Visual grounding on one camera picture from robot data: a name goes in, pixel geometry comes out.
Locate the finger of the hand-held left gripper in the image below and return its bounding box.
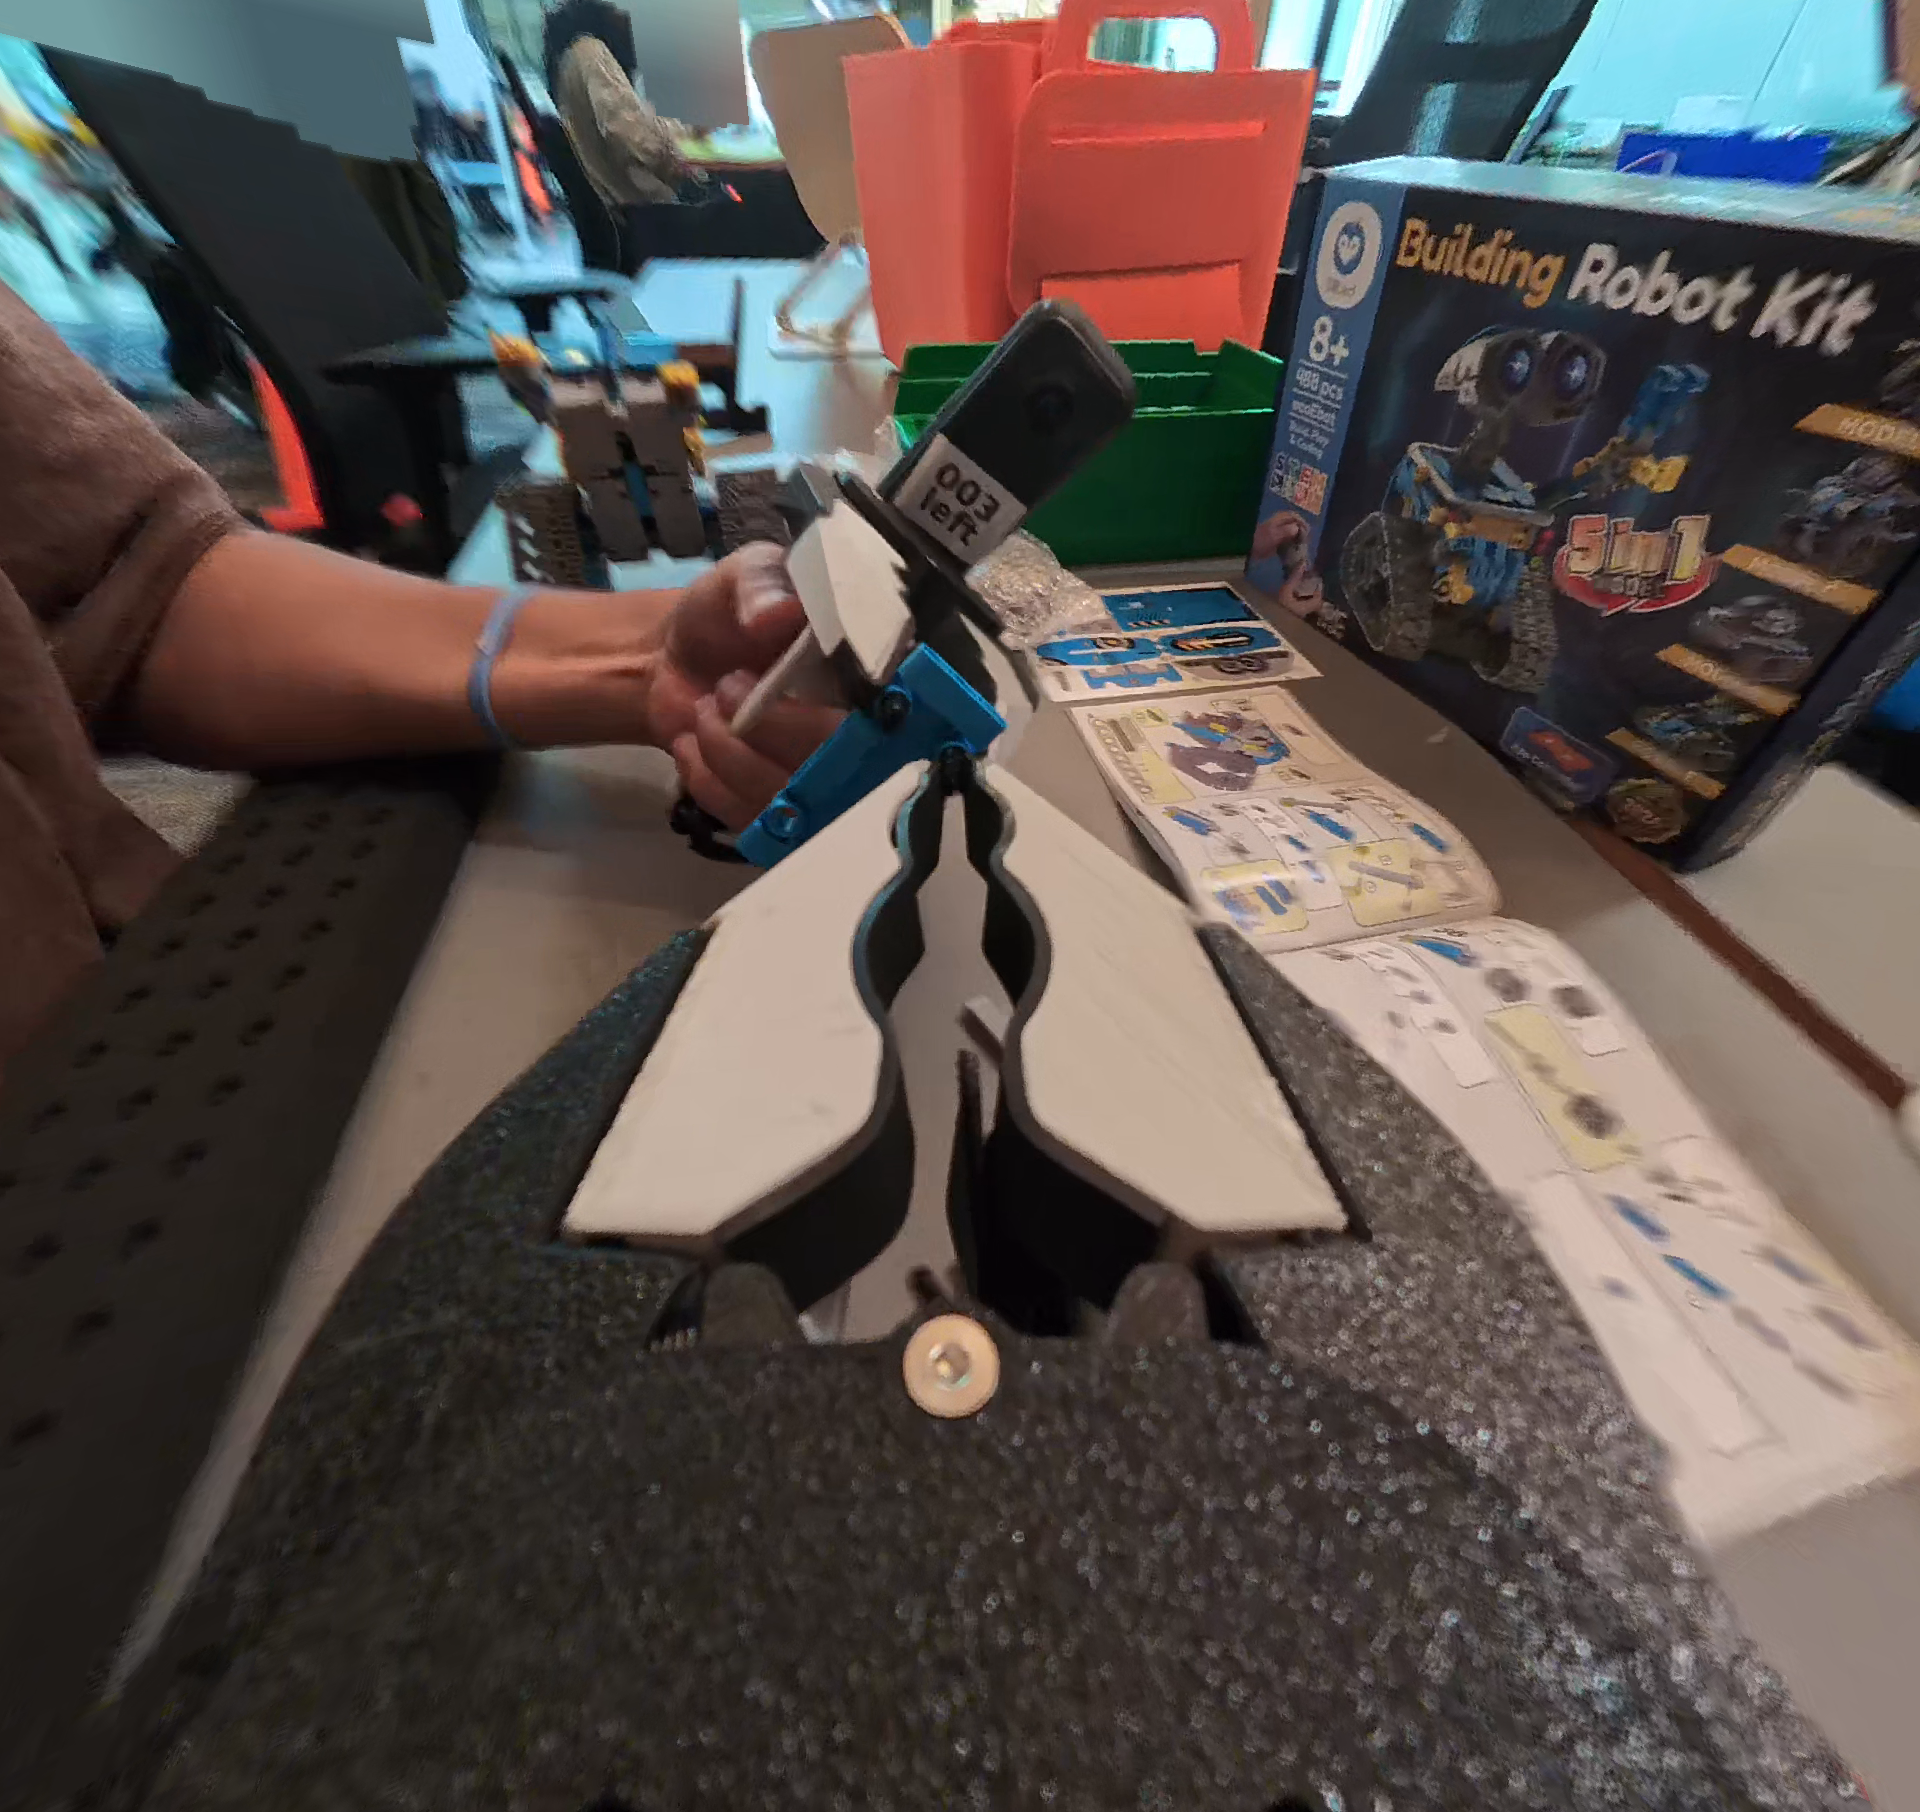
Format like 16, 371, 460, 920
783, 503, 921, 686
731, 642, 850, 740

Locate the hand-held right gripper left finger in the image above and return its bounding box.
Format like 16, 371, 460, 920
558, 762, 946, 1307

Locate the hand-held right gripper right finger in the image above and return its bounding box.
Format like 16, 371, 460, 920
962, 762, 1352, 1314

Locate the blue block piece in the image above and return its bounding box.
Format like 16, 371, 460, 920
736, 642, 1008, 868

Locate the blue grey toy robot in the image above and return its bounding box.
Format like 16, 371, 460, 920
492, 334, 789, 591

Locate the person's left forearm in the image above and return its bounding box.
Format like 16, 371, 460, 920
135, 525, 676, 770

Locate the grey desk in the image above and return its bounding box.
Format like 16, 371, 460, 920
151, 257, 1920, 1812

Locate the person's left hand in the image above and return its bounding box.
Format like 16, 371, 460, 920
647, 540, 859, 835

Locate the small bubble wrap bag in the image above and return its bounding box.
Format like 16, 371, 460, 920
968, 529, 1106, 653

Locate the green plastic bin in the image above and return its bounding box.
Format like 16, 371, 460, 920
895, 337, 1285, 565

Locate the blue white printed sheet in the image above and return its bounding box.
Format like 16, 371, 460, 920
1028, 584, 1323, 706

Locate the blue wrist band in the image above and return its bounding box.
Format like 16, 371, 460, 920
469, 591, 538, 749

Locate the tan wooden chair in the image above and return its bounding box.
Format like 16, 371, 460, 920
752, 14, 911, 347

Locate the instruction booklet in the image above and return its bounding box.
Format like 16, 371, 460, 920
1067, 686, 1920, 1543

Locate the black mesh office chair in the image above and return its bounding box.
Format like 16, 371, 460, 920
1320, 0, 1643, 174

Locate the toy set product box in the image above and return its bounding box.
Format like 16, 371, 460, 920
1245, 162, 1920, 873

